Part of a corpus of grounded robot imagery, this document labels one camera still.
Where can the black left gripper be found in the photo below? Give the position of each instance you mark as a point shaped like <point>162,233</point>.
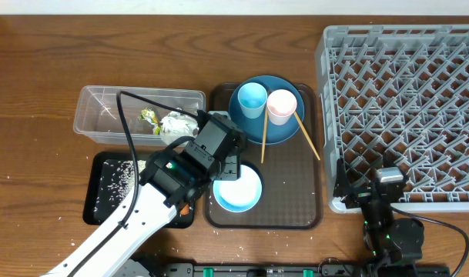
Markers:
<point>236,156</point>

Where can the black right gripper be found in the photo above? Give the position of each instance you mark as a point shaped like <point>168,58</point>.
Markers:
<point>343,188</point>

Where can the white napkin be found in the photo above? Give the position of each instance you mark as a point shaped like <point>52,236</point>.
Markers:
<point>176,125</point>

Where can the light blue bowl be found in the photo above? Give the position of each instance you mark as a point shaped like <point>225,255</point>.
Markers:
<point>240,195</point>

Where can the wooden chopstick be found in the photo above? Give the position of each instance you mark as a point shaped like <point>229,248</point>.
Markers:
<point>306,135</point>
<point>265,124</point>

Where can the white rice pile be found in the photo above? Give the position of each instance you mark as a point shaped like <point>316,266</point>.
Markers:
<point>116,180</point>

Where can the orange carrot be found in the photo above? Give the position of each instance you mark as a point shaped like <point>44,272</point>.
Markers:
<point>184,210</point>

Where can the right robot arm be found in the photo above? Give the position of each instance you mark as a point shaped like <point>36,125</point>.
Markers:
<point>396,243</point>

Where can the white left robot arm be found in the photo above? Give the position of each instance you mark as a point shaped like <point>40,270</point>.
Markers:
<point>174,177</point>

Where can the grey dishwasher rack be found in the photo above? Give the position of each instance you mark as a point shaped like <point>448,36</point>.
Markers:
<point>402,92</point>

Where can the dark blue plate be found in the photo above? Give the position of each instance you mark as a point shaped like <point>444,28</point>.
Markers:
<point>253,127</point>

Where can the light blue cup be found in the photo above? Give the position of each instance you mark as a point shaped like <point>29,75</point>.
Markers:
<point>252,97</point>

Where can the pink cup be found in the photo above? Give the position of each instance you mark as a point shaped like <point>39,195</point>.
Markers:
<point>281,105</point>

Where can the green food wrapper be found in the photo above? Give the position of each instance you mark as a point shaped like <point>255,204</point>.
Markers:
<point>150,116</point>

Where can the brown plastic tray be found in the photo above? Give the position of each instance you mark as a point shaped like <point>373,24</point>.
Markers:
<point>291,194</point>

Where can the clear plastic bin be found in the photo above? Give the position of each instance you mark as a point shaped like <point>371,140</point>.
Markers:
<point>97,116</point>

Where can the black plastic tray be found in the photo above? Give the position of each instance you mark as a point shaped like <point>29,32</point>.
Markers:
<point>92,191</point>

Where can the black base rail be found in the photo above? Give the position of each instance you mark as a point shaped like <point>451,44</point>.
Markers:
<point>323,270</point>

